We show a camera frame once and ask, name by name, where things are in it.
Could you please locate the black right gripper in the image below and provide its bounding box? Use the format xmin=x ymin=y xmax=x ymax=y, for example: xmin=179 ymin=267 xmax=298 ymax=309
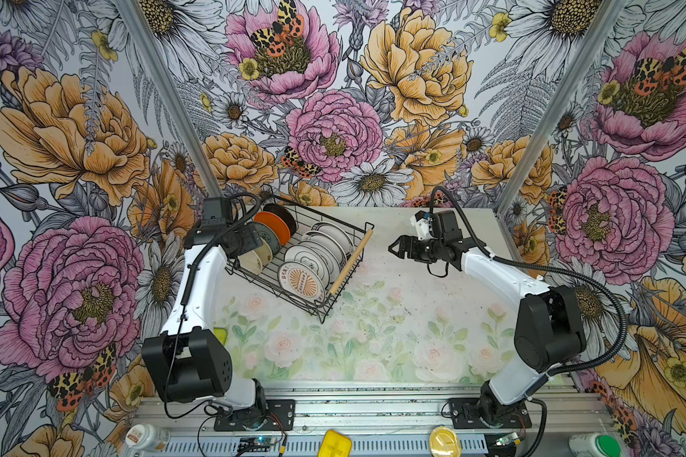
xmin=389 ymin=233 xmax=445 ymax=266

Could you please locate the black wire dish rack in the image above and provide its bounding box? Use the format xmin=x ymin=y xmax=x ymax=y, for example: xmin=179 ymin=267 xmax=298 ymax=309
xmin=227 ymin=192 xmax=375 ymax=323

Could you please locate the white plate ring pattern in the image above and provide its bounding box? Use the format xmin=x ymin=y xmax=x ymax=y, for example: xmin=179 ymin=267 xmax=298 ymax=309
xmin=285 ymin=245 xmax=331 ymax=286

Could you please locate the white plate orange sunburst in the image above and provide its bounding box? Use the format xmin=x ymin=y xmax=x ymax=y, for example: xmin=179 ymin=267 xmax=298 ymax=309
xmin=277 ymin=262 xmax=325 ymax=302

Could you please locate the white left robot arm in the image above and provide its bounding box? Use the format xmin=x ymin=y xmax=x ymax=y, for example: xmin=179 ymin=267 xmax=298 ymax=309
xmin=141 ymin=223 xmax=268 ymax=421

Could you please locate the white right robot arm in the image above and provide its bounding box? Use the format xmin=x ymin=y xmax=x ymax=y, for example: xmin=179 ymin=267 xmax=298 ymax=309
xmin=388 ymin=235 xmax=586 ymax=427

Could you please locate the green translucent square dish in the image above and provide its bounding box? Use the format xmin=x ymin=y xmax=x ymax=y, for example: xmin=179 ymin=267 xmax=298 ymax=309
xmin=213 ymin=328 xmax=228 ymax=345

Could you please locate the teal patterned plate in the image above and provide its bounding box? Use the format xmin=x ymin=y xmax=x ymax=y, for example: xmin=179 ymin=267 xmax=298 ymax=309
xmin=253 ymin=221 xmax=281 ymax=256

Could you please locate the cream bowl plate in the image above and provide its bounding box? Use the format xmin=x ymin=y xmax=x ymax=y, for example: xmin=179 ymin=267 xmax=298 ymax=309
xmin=238 ymin=249 xmax=272 ymax=275

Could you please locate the black plate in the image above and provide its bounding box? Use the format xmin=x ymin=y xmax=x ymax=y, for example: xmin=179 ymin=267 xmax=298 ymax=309
xmin=263 ymin=203 xmax=298 ymax=235

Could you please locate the white green rimmed plate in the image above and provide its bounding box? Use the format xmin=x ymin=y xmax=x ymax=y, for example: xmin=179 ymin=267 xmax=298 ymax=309
xmin=312 ymin=222 xmax=354 ymax=254

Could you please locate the round yellow lid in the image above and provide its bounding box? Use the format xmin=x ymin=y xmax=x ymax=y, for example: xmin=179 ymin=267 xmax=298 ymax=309
xmin=429 ymin=427 xmax=462 ymax=457

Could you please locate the yellow plastic block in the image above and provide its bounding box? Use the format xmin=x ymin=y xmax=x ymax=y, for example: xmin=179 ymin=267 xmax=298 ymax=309
xmin=317 ymin=430 xmax=353 ymax=457

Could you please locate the white bottle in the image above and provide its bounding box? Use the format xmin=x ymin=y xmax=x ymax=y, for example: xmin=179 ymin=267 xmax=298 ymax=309
xmin=125 ymin=424 xmax=171 ymax=451

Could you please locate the green white button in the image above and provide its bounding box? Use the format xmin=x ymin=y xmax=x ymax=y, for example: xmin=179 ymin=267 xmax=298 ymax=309
xmin=568 ymin=433 xmax=622 ymax=457

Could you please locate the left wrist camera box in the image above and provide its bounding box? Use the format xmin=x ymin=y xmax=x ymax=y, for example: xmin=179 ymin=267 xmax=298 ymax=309
xmin=194 ymin=197 xmax=234 ymax=245

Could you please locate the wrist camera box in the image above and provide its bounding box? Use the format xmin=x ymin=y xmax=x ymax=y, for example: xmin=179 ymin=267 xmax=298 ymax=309
xmin=412 ymin=211 xmax=462 ymax=243
xmin=194 ymin=197 xmax=234 ymax=245

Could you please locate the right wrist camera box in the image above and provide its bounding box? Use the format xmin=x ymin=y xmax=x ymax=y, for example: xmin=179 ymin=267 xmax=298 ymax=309
xmin=412 ymin=211 xmax=462 ymax=243

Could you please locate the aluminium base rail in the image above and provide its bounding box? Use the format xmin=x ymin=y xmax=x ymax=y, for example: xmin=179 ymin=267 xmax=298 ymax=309
xmin=135 ymin=383 xmax=614 ymax=456

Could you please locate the black corrugated cable conduit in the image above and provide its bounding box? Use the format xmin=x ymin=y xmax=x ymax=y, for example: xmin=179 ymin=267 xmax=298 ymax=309
xmin=428 ymin=185 xmax=630 ymax=378

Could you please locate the aluminium left corner post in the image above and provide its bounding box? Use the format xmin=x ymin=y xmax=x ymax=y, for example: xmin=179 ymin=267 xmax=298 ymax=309
xmin=117 ymin=1 xmax=223 ymax=197

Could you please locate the aluminium corner post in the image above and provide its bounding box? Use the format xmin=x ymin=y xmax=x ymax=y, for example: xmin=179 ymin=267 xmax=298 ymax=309
xmin=495 ymin=0 xmax=625 ymax=218
xmin=117 ymin=1 xmax=223 ymax=197

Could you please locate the aluminium right corner post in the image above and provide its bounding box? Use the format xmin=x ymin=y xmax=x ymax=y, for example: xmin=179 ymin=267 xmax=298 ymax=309
xmin=495 ymin=0 xmax=625 ymax=218

